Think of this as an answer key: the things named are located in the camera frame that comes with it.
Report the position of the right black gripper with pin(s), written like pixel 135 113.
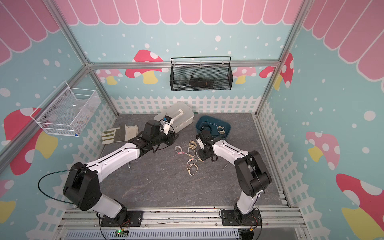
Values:
pixel 201 156

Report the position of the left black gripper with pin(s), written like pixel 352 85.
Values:
pixel 170 138

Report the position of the white orange watch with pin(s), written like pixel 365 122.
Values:
pixel 192 161

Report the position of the grey pink strap watch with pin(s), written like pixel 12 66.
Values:
pixel 179 150

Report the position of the beige watch lowest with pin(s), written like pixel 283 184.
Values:
pixel 192 169

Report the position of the black watch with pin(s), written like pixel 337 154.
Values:
pixel 212 131

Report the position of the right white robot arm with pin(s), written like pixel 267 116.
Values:
pixel 252 173

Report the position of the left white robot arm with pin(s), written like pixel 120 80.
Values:
pixel 82 186

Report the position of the dark teal storage bin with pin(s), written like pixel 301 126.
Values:
pixel 212 123

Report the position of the grey work glove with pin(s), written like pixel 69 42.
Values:
pixel 121 134

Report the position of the white translucent lidded toolbox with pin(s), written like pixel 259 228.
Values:
pixel 181 113

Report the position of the black item in basket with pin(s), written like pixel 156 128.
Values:
pixel 201 83

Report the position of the small green circuit board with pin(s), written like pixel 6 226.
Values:
pixel 121 233

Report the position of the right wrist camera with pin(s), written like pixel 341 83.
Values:
pixel 200 143

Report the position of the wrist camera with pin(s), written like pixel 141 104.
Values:
pixel 200 143
pixel 167 124

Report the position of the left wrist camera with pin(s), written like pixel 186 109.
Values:
pixel 167 124

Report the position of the black mesh wall basket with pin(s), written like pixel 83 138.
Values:
pixel 217 68

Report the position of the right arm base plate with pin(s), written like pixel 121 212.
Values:
pixel 236 218

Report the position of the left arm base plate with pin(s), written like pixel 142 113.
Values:
pixel 125 219

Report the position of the white wire wall basket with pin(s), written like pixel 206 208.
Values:
pixel 67 111

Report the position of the grey cable duct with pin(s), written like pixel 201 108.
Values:
pixel 155 234

